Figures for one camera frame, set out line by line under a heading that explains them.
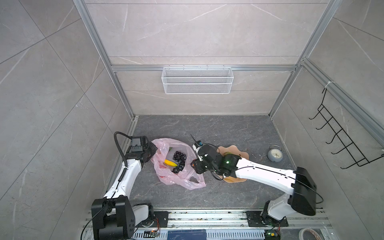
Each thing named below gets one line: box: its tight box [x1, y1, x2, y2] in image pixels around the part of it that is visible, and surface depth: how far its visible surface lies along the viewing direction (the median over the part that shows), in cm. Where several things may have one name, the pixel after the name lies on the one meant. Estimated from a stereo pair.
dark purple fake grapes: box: [172, 151, 187, 174], surface depth 92 cm
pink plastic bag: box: [151, 138, 207, 190], surface depth 83 cm
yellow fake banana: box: [164, 159, 178, 167], surface depth 92 cm
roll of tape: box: [298, 228, 322, 240], surface depth 70 cm
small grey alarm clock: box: [267, 144, 283, 163], surface depth 95 cm
